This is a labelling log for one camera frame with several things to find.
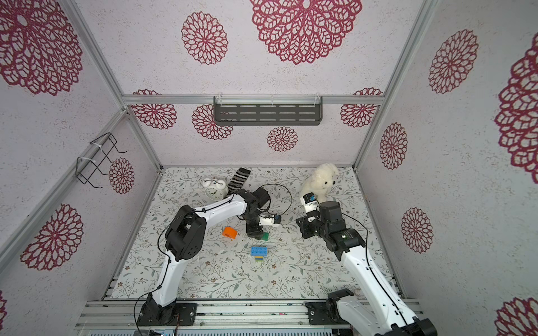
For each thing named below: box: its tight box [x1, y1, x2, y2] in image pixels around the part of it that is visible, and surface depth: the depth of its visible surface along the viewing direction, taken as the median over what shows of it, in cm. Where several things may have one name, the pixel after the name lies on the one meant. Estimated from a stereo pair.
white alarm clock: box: [202, 177, 229, 201], surface depth 101 cm
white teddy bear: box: [299, 163, 340, 204], surface depth 94 cm
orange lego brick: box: [222, 226, 238, 240], surface depth 95 cm
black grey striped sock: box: [227, 167, 251, 194], surface depth 118 cm
